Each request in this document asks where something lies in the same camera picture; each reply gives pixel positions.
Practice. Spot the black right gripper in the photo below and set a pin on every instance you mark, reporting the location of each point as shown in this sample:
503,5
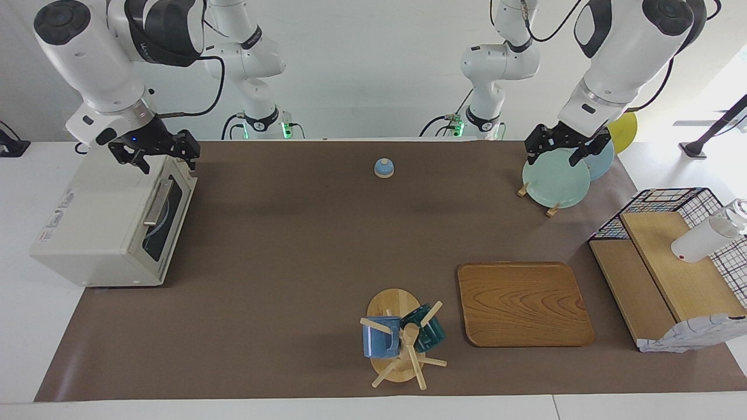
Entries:
152,140

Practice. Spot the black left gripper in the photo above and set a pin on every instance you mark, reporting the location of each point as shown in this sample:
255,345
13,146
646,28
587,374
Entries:
569,135

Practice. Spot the light blue ringed plate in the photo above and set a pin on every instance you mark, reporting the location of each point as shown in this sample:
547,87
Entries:
169,207

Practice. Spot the beige toaster oven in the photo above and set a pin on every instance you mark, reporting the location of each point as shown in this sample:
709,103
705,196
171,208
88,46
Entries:
99,221

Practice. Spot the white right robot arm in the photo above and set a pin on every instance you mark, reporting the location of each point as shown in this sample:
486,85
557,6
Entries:
81,58

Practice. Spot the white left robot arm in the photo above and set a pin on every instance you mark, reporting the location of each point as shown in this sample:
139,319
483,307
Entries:
630,52

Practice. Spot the pale green plate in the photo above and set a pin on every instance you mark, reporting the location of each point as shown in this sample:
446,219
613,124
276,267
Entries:
554,181

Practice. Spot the pale blue plate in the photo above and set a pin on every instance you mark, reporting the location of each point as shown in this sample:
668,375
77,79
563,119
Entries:
601,166

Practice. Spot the yellow plate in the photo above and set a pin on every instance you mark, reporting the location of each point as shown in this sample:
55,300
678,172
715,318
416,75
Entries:
624,131

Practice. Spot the wooden plate rack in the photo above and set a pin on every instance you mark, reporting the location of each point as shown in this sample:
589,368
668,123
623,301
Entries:
553,211

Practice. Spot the black angled stand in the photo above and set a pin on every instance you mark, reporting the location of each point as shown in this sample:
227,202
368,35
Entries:
694,150

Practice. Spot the small black device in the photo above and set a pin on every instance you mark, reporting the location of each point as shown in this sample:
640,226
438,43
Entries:
11,149

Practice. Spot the wooden serving tray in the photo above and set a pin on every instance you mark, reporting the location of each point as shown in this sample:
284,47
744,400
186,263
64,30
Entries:
525,303

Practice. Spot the white cup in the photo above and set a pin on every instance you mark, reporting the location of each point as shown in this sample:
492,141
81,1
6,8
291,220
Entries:
700,242

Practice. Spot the brown table mat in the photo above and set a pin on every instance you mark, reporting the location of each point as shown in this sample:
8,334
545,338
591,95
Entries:
327,280

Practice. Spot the white marbled cloth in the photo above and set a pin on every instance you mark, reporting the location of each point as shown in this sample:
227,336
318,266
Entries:
688,335

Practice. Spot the dark green mug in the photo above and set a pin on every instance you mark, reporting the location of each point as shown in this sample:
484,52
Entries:
432,335

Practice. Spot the wooden mug tree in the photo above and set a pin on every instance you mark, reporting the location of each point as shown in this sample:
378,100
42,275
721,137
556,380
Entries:
388,300

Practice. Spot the blue mug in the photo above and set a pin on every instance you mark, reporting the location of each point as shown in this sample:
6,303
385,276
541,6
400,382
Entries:
376,344

